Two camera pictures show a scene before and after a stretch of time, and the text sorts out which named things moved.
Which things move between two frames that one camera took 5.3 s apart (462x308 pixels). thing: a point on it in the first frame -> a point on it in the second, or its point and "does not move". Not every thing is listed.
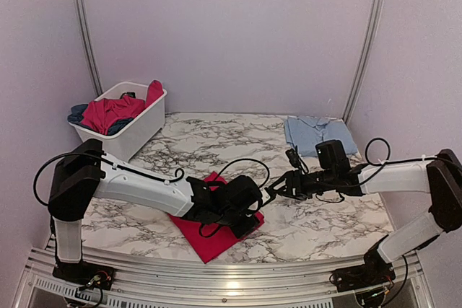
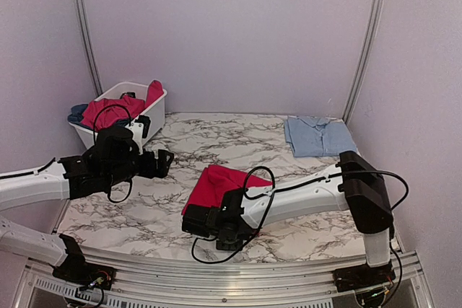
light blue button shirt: [305, 133] does not move
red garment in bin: [99, 114] does not move
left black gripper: [242, 231] -> [162, 166]
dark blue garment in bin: [77, 111] does not move
